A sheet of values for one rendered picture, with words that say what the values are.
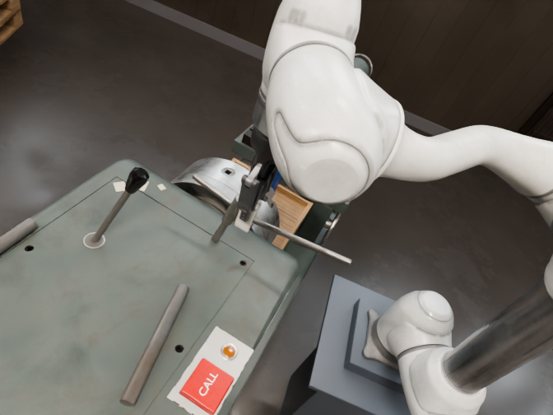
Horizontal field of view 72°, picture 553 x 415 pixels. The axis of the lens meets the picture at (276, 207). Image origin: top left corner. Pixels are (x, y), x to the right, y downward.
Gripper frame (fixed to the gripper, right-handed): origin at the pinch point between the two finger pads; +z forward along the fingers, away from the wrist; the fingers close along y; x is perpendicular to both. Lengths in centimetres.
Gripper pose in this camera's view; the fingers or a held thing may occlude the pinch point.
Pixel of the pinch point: (248, 213)
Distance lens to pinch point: 72.7
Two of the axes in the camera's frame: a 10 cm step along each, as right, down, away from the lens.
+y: 4.4, -5.6, 7.0
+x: -8.5, -5.1, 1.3
